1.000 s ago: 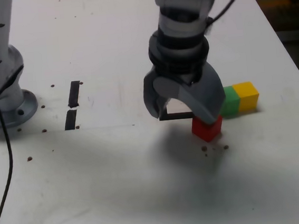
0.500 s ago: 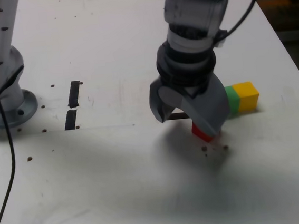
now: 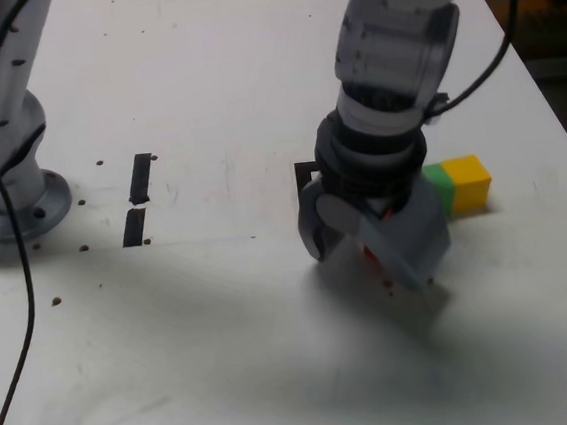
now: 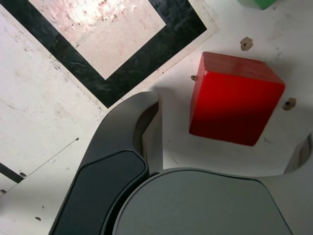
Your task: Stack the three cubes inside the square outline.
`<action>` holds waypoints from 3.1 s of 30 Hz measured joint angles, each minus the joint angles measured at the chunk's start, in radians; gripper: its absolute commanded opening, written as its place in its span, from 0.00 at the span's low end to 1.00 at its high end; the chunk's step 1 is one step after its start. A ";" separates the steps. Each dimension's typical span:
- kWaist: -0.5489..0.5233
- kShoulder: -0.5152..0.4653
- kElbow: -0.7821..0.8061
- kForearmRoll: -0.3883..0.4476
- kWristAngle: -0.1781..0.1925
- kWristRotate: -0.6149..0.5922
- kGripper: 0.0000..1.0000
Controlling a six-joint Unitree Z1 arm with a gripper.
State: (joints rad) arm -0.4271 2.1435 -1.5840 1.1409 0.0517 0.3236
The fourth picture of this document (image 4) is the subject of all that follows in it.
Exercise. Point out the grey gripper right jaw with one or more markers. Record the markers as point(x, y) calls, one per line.
point(200, 208)

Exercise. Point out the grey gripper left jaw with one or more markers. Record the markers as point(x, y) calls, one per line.
point(102, 159)

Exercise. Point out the red cube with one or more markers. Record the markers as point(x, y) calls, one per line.
point(232, 102)

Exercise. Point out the green cube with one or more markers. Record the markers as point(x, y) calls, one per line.
point(259, 3)

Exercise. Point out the black tape square outline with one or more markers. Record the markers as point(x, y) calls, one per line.
point(73, 61)

